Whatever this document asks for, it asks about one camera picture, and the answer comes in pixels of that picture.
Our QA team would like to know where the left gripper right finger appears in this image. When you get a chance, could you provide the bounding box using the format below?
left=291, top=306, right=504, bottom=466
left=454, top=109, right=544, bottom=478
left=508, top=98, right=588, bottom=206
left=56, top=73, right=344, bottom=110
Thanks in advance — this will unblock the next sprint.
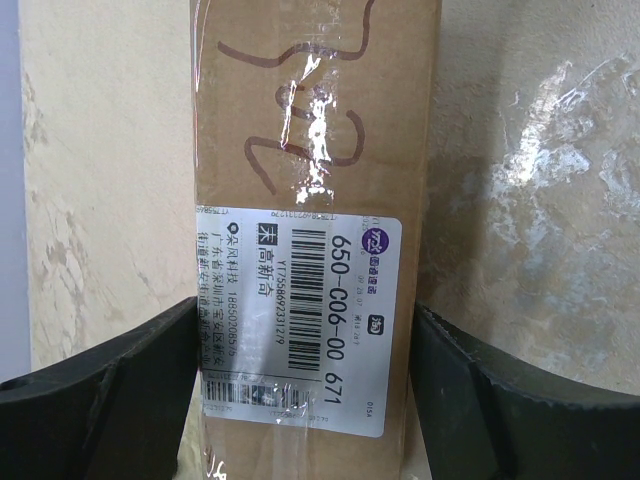
left=412, top=304, right=639, bottom=479

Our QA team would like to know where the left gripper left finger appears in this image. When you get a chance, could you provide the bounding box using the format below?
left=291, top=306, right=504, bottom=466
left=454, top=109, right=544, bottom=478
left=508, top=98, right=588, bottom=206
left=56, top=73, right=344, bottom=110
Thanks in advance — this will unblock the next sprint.
left=1, top=297, right=199, bottom=479

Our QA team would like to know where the brown cardboard express box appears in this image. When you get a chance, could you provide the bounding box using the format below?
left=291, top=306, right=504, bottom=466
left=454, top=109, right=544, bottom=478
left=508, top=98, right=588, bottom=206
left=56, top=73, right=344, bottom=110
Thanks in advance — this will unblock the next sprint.
left=190, top=1, right=441, bottom=479

